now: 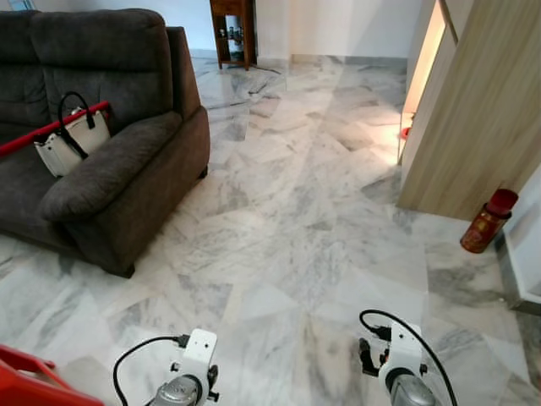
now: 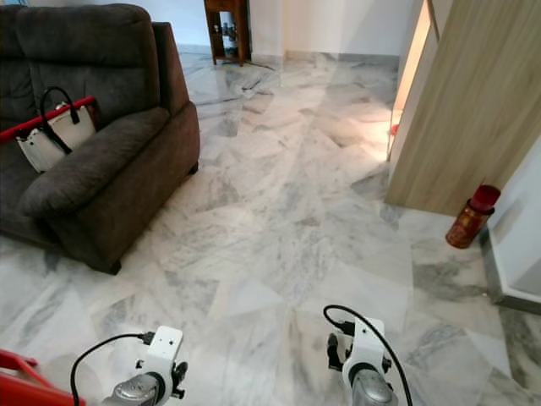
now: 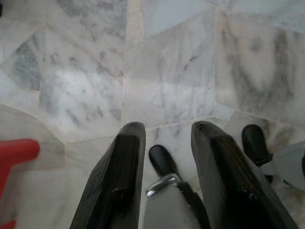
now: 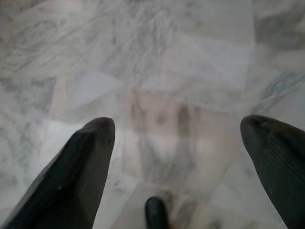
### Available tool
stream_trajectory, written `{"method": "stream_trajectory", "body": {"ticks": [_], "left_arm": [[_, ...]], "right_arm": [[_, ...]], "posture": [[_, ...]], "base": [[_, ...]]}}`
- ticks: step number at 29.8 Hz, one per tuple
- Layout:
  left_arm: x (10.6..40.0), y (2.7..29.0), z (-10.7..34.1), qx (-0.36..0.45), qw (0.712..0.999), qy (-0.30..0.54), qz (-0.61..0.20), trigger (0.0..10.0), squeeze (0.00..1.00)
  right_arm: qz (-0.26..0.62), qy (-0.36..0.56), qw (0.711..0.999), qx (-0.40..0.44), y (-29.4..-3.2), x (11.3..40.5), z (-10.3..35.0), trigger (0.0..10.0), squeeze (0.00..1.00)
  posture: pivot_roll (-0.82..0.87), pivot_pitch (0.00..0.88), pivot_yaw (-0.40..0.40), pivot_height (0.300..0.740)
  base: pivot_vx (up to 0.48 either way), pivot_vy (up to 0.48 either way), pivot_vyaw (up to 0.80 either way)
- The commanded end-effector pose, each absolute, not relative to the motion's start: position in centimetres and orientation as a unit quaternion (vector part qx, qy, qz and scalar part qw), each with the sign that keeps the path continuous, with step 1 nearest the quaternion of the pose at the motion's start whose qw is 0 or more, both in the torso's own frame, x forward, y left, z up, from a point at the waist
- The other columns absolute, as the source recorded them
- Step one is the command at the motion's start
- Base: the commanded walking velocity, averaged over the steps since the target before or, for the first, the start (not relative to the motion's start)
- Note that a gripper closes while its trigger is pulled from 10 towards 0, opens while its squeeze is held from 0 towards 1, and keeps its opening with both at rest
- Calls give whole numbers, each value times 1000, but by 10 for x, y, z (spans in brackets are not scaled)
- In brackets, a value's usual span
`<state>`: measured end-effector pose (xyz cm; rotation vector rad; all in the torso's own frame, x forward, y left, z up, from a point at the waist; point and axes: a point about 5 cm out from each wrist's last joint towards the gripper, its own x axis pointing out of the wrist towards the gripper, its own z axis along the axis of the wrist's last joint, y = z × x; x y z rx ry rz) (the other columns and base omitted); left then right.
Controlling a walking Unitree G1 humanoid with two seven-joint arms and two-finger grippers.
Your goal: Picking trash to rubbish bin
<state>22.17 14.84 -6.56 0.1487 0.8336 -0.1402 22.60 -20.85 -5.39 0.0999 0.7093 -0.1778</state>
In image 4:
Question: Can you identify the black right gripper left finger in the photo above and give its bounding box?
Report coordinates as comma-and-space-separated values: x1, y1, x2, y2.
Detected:
0, 116, 116, 229

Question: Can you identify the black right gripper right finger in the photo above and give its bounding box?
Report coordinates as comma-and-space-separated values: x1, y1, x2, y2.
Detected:
240, 114, 305, 229

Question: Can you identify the black robot foot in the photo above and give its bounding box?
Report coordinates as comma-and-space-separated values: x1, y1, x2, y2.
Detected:
145, 197, 169, 229

